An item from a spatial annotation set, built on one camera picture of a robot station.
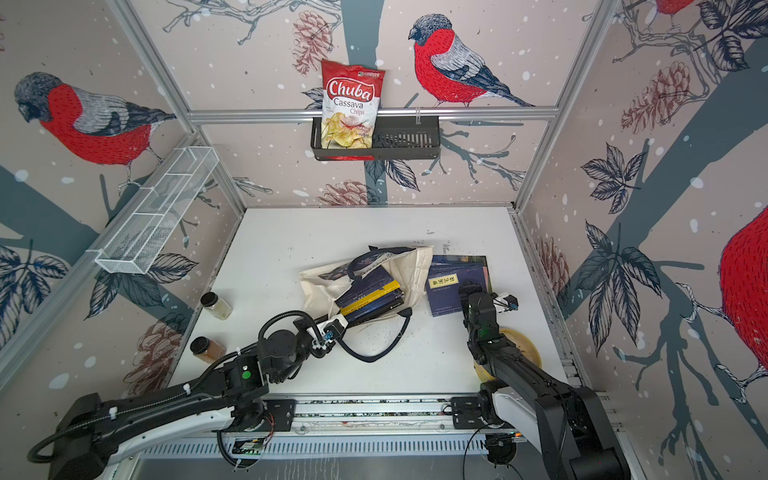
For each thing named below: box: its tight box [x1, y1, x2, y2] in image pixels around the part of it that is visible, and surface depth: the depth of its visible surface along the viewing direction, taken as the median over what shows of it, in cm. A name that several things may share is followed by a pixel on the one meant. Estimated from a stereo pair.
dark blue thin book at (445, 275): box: [426, 255, 493, 317], surface depth 94 cm
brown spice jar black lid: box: [190, 336, 227, 364], surface depth 79 cm
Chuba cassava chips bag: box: [321, 59, 386, 149], surface depth 86 cm
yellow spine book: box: [340, 280, 401, 316], surface depth 92 cm
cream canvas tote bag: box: [299, 245, 434, 327], surface depth 86 cm
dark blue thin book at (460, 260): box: [429, 255, 489, 268], surface depth 106 cm
